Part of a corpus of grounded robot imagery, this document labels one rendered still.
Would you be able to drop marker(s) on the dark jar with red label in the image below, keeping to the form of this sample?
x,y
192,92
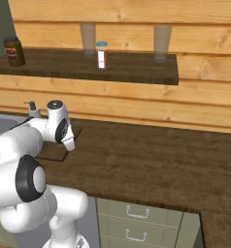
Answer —
x,y
14,51

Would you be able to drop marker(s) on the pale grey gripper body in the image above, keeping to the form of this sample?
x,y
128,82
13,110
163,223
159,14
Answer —
x,y
69,142

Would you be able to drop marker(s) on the pale green cabinet panel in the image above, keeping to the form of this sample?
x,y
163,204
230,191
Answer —
x,y
189,231

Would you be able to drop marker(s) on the spice jar with blue lid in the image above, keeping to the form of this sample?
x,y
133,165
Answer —
x,y
102,56

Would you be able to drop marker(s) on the grey soap dispenser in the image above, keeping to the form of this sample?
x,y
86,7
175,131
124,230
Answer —
x,y
33,111

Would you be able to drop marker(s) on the grey sink basin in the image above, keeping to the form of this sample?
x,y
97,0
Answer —
x,y
2,124

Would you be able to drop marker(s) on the dark wooden wall shelf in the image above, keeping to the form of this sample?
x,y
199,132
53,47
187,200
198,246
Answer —
x,y
127,69

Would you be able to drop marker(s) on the dark wooden cutting board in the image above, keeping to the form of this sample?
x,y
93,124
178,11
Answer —
x,y
56,152

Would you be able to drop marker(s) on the translucent shelf bracket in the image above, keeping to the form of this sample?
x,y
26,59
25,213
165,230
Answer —
x,y
88,37
161,42

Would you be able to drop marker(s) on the pale green drawer front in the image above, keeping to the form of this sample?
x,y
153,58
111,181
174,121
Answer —
x,y
162,234
166,214

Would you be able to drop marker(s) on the grey appliance front panel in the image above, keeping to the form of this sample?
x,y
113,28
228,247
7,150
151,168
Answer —
x,y
91,226

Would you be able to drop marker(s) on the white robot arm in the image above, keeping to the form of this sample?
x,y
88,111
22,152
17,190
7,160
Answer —
x,y
14,180

